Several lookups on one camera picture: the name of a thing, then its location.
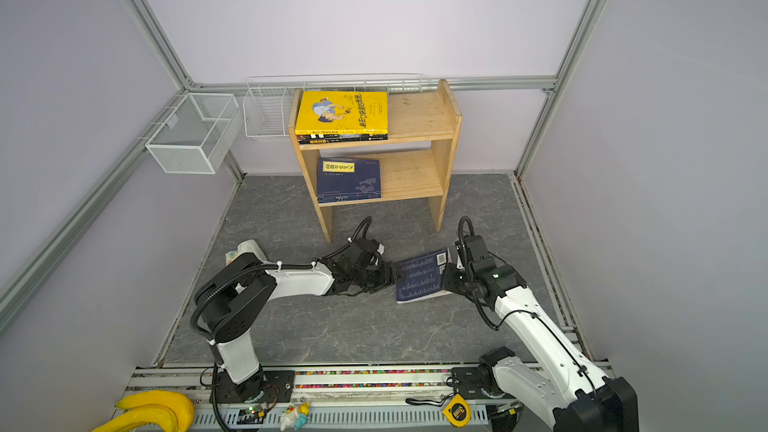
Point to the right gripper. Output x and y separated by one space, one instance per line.
448 281

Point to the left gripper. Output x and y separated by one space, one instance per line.
387 277

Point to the navy notebook white lines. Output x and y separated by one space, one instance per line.
421 277

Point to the navy book yellow label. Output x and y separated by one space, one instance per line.
349 177

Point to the black wolf cover book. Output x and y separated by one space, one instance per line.
307 139

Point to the yellow folder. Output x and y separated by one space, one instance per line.
342 112

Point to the blue book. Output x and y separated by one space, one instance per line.
344 197

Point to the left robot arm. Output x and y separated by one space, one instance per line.
227 306

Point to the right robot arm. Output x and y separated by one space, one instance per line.
570 393

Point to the wooden two-tier bookshelf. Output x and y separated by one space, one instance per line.
416 160

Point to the yellow tape measure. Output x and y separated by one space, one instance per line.
457 412

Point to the small white toy figure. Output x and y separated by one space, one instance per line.
295 417

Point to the white mesh box basket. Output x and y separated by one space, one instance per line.
197 134

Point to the yellow banana toy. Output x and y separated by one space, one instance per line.
171 411

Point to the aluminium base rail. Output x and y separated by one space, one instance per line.
344 398

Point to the white wire rack basket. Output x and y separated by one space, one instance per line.
268 100

